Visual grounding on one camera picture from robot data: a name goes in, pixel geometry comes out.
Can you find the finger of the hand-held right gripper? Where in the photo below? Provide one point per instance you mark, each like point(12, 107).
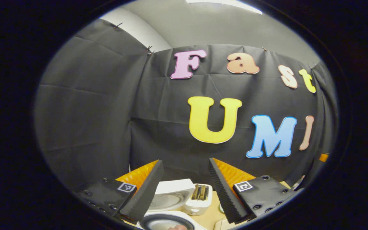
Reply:
point(324, 157)

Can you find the black backdrop cloth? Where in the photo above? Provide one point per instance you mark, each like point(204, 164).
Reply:
point(85, 121)

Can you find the white chopstick holder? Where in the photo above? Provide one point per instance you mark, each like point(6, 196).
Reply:
point(196, 207)

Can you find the white rice cooker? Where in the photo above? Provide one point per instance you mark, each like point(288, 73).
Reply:
point(174, 188)

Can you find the clear plastic bottle red label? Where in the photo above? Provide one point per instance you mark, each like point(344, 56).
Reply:
point(300, 182)

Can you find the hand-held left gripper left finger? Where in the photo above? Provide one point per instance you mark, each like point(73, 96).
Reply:
point(145, 195)

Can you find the large ceiling light panel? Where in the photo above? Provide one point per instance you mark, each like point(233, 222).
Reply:
point(225, 3)

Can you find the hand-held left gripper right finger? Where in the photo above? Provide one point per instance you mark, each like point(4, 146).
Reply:
point(224, 195)

